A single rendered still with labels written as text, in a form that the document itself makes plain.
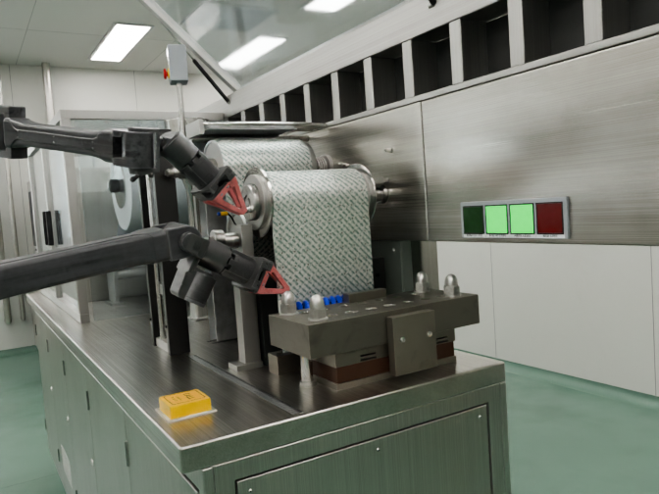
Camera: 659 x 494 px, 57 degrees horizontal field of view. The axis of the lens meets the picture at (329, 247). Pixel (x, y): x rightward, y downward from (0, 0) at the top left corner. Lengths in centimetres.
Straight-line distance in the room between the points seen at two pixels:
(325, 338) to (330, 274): 25
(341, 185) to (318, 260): 17
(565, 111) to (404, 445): 63
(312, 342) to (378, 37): 75
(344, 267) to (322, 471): 46
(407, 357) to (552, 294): 306
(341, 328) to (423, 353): 18
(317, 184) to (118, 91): 577
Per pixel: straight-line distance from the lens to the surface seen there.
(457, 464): 125
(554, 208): 109
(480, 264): 458
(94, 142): 125
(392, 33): 145
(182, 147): 119
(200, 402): 108
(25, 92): 683
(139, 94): 703
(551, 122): 111
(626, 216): 103
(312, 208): 128
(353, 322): 111
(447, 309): 124
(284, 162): 152
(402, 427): 114
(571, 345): 416
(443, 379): 118
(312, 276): 128
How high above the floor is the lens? 123
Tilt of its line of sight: 4 degrees down
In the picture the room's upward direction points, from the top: 4 degrees counter-clockwise
